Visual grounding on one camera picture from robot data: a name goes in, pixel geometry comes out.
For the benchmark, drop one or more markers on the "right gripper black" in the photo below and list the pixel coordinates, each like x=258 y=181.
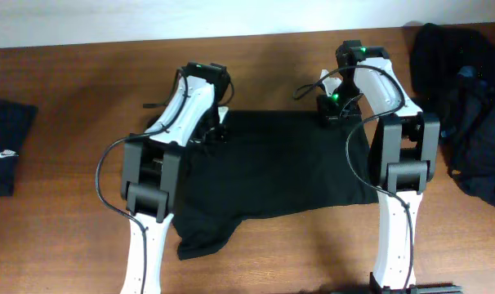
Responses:
x=328 y=118

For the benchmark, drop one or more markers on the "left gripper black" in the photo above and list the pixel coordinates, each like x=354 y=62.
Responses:
x=214 y=133

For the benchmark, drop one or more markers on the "black t-shirt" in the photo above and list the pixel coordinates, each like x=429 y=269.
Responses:
x=271 y=163

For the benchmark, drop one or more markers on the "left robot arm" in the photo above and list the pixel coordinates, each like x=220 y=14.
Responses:
x=155 y=164

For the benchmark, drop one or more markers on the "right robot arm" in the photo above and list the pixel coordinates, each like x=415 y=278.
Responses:
x=401 y=159

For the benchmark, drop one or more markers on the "black clothes pile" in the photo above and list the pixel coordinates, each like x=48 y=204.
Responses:
x=453 y=73

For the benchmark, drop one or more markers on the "folded black Nike garment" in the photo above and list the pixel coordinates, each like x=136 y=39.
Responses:
x=15 y=122

